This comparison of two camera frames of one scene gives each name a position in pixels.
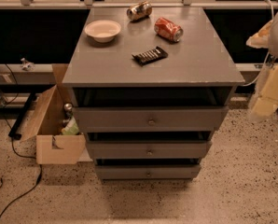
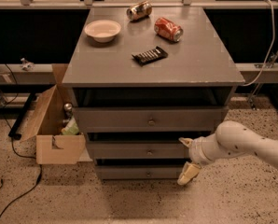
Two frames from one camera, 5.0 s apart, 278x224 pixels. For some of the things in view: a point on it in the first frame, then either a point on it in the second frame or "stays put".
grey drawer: [150, 149] stays put
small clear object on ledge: [27, 65] stays put
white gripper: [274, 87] to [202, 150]
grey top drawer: [150, 119] stays put
